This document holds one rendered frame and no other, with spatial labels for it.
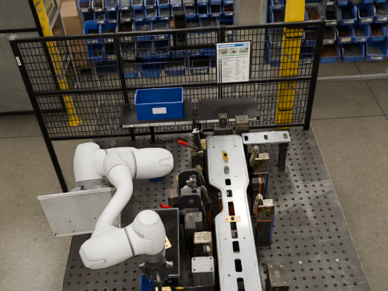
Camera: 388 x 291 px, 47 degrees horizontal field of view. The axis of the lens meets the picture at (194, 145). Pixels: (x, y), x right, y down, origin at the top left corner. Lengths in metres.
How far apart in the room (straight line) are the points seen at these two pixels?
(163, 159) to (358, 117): 2.98
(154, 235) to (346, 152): 2.99
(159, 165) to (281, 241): 0.93
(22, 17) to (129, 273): 2.50
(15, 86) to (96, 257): 3.27
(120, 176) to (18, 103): 2.97
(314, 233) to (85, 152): 1.38
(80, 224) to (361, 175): 2.44
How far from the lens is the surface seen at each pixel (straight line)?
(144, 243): 1.54
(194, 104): 2.76
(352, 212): 3.81
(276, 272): 2.14
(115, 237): 1.54
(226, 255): 2.21
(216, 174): 2.55
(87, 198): 2.55
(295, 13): 2.86
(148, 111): 2.87
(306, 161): 3.10
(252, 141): 2.76
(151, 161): 2.04
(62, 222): 2.71
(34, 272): 3.61
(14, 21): 4.25
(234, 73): 2.95
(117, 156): 2.04
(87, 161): 2.59
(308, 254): 2.63
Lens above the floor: 2.82
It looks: 42 degrees down
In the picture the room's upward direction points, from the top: 4 degrees counter-clockwise
